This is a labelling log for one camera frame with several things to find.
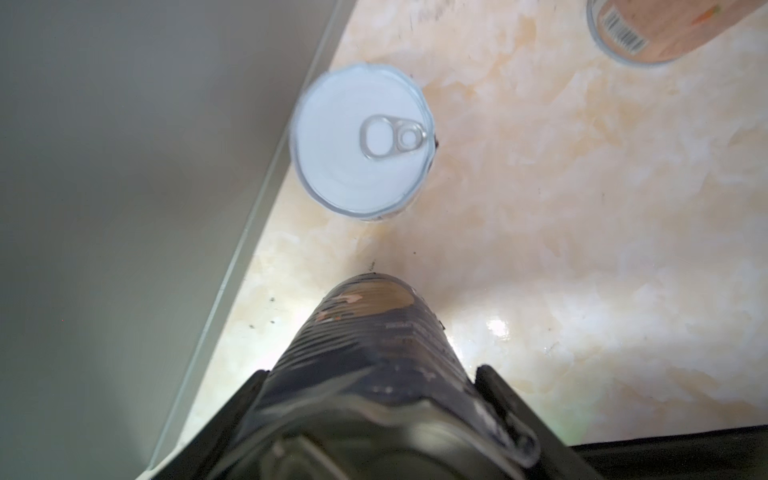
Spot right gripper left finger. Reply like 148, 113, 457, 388
153, 370, 269, 480

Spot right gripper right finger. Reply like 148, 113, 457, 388
475, 365, 603, 479

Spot dark tomato can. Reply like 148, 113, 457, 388
207, 273, 525, 479

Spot pink labelled can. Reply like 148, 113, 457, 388
289, 63, 437, 221

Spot orange labelled can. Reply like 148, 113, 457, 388
586, 0, 767, 66

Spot grey metal cabinet box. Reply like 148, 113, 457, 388
1, 1, 354, 479

